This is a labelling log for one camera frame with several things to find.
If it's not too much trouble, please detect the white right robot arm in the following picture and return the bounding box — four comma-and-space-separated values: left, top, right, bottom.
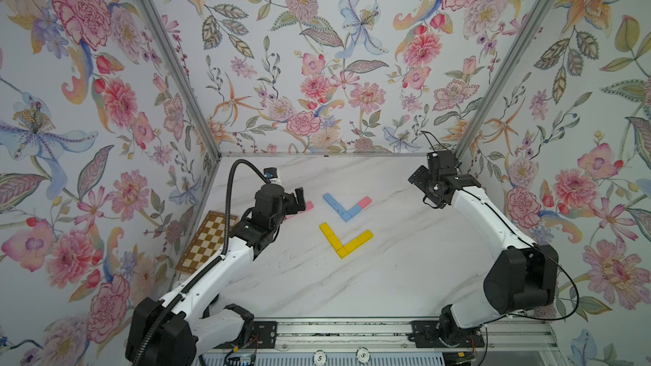
409, 150, 559, 347

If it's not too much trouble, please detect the light blue long block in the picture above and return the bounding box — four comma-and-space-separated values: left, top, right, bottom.
323, 193, 346, 215

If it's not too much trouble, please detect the wooden chessboard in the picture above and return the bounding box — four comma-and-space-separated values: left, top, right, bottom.
176, 211, 225, 275

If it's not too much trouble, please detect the yellow rectangular block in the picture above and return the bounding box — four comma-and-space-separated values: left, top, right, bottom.
328, 236, 343, 251

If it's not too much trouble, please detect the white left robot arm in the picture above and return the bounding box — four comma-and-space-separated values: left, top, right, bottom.
125, 183, 306, 365

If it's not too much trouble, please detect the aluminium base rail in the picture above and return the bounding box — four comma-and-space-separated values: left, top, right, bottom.
124, 317, 560, 354

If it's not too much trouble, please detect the pink rectangular block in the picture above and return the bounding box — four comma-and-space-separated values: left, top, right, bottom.
285, 202, 314, 220

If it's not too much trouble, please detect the aluminium frame post left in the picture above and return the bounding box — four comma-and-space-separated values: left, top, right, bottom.
136, 0, 221, 163

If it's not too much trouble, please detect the small yellow cube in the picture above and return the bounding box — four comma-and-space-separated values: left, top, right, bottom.
337, 247, 349, 259

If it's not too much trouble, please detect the aluminium frame post right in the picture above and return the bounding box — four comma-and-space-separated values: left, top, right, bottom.
455, 0, 554, 159

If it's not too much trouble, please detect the yellow angled block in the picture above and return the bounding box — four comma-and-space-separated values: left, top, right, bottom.
344, 238, 363, 253

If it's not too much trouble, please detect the aluminium frame post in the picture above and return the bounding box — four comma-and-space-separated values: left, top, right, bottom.
136, 0, 221, 163
455, 0, 554, 159

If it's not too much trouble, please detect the small blue cube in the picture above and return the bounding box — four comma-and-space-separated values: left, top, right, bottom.
340, 210, 352, 222

